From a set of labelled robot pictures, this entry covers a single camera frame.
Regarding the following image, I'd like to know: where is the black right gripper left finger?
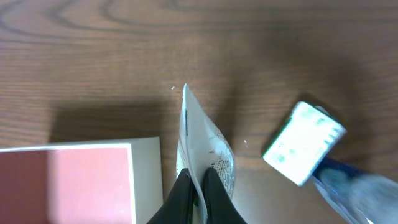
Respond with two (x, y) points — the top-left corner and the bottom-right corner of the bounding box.
(147, 168), (195, 224)

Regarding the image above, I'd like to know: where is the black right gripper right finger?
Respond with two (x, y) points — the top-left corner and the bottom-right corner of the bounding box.
(202, 167), (246, 224)

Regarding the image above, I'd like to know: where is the white shampoo tube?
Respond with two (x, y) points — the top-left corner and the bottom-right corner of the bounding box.
(176, 84), (235, 224)

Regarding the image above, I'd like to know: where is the green white soap box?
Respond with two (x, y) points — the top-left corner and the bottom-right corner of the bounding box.
(262, 101), (346, 186)

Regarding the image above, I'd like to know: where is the blue pump soap bottle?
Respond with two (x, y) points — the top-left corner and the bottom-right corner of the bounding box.
(313, 158), (397, 224)

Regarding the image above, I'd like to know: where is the white box pink interior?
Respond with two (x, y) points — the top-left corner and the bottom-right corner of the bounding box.
(1, 137), (163, 224)

